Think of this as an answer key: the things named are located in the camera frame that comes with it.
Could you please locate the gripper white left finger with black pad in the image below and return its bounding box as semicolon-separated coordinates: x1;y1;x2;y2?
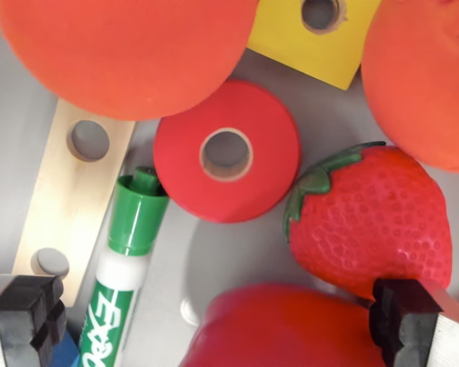
0;274;68;367

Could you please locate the gripper white right finger with black pad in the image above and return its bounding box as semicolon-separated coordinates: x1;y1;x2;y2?
368;278;459;367

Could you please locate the grey plastic bin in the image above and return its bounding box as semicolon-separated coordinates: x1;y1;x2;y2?
0;0;459;367

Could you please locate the blue wooden block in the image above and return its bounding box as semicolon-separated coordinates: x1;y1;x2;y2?
50;330;81;367

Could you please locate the green Expo marker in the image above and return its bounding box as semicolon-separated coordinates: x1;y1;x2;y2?
78;166;170;367

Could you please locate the red plastic strawberry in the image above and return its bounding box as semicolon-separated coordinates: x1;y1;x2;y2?
282;141;453;301

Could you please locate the red plastic apple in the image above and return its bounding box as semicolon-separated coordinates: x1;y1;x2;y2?
177;282;387;367

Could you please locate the wooden strip with holes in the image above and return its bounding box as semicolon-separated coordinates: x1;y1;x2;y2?
11;98;137;308

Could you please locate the red wooden wheel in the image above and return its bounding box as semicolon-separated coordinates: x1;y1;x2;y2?
152;79;302;224

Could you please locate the orange plastic fruit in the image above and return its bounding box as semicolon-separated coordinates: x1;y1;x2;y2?
361;0;459;175

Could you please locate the orange foam ball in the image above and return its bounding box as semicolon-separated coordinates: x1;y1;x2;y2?
0;0;259;122

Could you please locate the yellow wooden block with hole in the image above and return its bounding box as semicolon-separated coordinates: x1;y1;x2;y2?
246;0;382;91

